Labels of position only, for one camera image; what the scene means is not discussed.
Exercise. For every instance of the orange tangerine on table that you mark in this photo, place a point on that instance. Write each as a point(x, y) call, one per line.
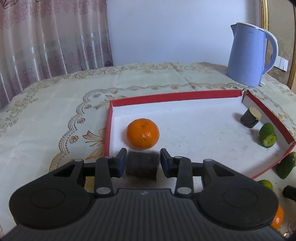
point(278, 218)

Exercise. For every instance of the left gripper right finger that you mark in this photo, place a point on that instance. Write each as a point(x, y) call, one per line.
point(185, 170)

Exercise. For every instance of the cream embroidered tablecloth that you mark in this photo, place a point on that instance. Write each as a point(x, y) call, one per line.
point(57, 120)

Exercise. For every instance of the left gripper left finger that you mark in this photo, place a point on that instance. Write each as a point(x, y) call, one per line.
point(69, 180)

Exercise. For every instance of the pink patterned curtain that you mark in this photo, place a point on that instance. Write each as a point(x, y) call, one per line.
point(45, 39)

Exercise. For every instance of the red shallow cardboard box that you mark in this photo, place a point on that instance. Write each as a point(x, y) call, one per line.
point(202, 125)

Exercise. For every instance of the blue electric kettle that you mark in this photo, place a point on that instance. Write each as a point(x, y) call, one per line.
point(246, 63)

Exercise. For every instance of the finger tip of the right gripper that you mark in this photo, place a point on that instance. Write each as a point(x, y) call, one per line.
point(289, 192)

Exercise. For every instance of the white wall switch panel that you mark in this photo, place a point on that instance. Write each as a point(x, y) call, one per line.
point(281, 63)

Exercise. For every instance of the orange tangerine in box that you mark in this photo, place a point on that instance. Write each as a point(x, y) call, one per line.
point(142, 134)

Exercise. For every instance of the gold framed wall panel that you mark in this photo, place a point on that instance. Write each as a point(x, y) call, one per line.
point(278, 17)

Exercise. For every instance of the green cucumber piece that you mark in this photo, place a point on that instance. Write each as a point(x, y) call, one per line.
point(286, 165)
point(267, 136)

